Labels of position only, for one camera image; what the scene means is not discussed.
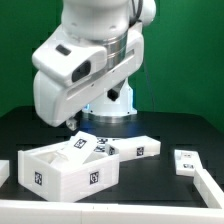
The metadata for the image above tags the small white cabinet door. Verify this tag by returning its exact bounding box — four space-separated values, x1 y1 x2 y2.
174 149 202 177

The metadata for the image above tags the white cabinet top block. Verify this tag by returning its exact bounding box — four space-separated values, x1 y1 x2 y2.
105 136 161 162

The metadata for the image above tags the white border rail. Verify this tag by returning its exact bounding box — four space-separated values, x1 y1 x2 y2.
0 160 10 187
193 169 224 209
0 200 224 224

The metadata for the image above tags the white cabinet box body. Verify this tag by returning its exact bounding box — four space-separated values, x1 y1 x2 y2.
18 142 119 202

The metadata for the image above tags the white left border rail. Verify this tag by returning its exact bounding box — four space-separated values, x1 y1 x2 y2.
0 160 10 187

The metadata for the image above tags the white right border rail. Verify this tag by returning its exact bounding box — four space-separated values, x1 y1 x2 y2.
193 169 224 209

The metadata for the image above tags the white cabinet door panel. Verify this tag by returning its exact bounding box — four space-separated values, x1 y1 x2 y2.
50 131 97 167

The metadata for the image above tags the white paper with markers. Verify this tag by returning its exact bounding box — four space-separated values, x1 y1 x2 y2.
95 137 115 152

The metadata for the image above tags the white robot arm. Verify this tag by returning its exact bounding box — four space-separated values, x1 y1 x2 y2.
32 0 156 128

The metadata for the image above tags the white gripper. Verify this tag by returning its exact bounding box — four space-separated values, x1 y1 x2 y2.
32 29 144 127

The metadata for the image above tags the white front border rail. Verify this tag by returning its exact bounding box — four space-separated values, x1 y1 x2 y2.
0 200 224 224

